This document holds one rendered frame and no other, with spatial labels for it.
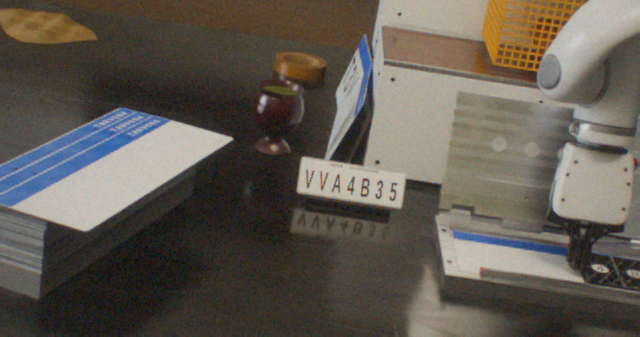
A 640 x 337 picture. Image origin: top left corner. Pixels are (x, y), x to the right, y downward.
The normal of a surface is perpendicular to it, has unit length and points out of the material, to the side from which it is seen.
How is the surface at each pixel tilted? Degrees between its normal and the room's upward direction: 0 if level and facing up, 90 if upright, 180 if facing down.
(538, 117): 74
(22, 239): 90
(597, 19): 57
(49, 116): 0
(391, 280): 0
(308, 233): 0
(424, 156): 90
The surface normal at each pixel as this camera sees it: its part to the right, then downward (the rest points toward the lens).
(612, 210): 0.04, 0.14
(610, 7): -0.38, -0.52
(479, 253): 0.16, -0.92
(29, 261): -0.35, 0.28
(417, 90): -0.02, 0.35
